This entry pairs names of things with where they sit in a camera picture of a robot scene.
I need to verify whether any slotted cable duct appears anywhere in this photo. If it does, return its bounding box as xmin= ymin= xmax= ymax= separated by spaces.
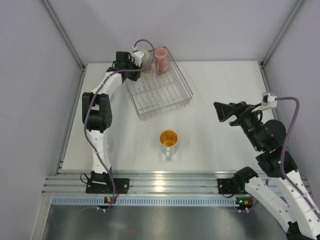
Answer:
xmin=51 ymin=195 xmax=240 ymax=207

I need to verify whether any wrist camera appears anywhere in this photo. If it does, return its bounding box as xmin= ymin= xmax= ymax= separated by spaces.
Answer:
xmin=132 ymin=46 xmax=145 ymax=62
xmin=252 ymin=92 xmax=277 ymax=112

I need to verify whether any wire dish rack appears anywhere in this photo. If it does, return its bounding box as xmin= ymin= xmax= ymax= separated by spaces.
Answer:
xmin=125 ymin=46 xmax=193 ymax=120

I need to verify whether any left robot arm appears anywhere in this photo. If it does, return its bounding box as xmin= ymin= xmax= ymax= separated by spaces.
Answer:
xmin=81 ymin=50 xmax=145 ymax=194

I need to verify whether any aluminium mounting rail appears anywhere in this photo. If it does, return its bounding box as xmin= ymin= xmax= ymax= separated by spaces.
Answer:
xmin=41 ymin=170 xmax=234 ymax=196

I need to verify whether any aluminium frame post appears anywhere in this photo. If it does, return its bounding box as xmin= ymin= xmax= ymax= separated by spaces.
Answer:
xmin=39 ymin=0 xmax=87 ymax=72
xmin=259 ymin=0 xmax=307 ymax=67

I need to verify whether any light blue mug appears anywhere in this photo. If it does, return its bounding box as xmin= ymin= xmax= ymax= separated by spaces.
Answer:
xmin=109 ymin=94 xmax=115 ymax=104

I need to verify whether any pink patterned mug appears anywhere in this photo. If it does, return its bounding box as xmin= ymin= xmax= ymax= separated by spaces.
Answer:
xmin=154 ymin=47 xmax=169 ymax=75

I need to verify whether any cream floral mug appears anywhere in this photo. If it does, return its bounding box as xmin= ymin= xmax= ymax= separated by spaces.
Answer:
xmin=140 ymin=49 xmax=153 ymax=77

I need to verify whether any aluminium frame post right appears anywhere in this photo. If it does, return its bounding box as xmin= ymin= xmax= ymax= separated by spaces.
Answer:
xmin=259 ymin=0 xmax=307 ymax=67

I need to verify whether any clear glass tumbler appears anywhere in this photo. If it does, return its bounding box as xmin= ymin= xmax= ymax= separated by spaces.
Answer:
xmin=107 ymin=137 xmax=115 ymax=153

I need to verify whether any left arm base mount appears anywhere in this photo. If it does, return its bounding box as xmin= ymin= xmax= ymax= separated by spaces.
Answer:
xmin=85 ymin=173 xmax=130 ymax=194

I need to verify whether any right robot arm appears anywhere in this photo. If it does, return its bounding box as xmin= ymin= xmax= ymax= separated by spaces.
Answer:
xmin=213 ymin=101 xmax=320 ymax=240

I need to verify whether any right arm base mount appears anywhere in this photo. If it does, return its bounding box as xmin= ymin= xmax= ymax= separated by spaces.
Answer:
xmin=217 ymin=166 xmax=258 ymax=198

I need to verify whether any aluminium frame post left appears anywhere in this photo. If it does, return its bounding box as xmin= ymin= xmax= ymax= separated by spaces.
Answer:
xmin=39 ymin=0 xmax=87 ymax=72

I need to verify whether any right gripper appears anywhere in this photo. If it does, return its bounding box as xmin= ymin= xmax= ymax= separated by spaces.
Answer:
xmin=213 ymin=101 xmax=263 ymax=151

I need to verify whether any white mug orange interior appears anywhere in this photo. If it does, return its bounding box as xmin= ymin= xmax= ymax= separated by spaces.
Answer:
xmin=159 ymin=129 xmax=179 ymax=160

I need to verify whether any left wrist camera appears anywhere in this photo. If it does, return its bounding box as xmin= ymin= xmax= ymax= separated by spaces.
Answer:
xmin=132 ymin=46 xmax=145 ymax=62

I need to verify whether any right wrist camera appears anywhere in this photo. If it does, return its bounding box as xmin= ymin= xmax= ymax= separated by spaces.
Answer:
xmin=252 ymin=92 xmax=277 ymax=112

